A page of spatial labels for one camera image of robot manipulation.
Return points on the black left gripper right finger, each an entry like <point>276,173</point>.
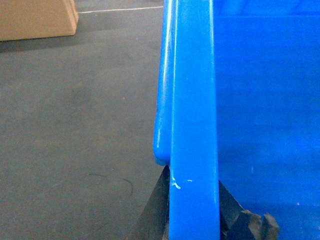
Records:
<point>237,223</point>

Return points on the brown cardboard box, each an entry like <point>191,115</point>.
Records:
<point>34,19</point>

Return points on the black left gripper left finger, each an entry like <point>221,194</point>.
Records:
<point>153,223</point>

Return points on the large blue plastic crate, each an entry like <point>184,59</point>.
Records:
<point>239,103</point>

